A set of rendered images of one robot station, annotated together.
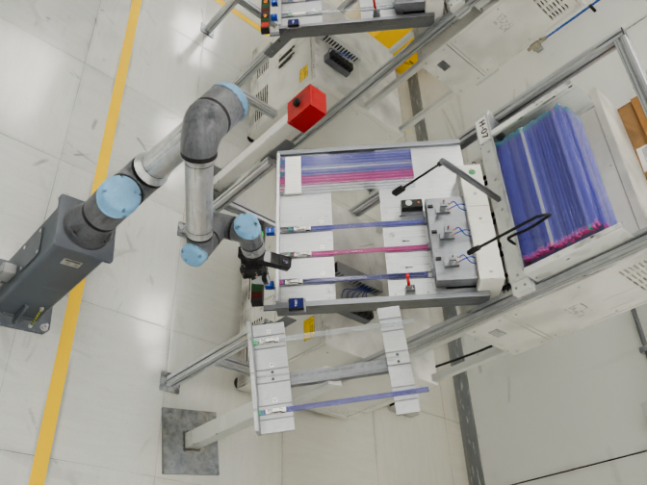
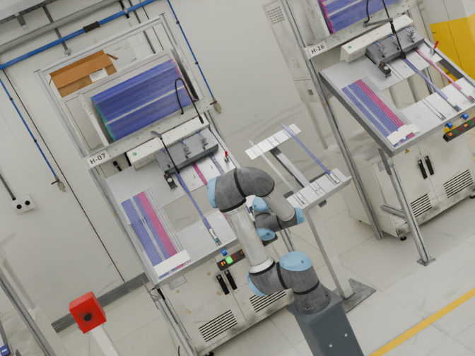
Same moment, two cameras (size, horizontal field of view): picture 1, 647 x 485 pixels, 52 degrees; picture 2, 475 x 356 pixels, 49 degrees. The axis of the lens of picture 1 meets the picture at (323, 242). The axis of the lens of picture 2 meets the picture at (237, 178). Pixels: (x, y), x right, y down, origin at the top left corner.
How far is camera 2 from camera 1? 213 cm
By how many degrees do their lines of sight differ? 54
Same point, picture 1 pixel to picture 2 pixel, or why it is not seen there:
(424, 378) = not seen: hidden behind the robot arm
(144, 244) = not seen: outside the picture
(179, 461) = (362, 290)
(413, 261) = (206, 167)
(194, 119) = (255, 174)
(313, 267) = not seen: hidden behind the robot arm
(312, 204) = (190, 239)
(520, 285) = (205, 104)
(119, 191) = (294, 257)
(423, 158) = (124, 193)
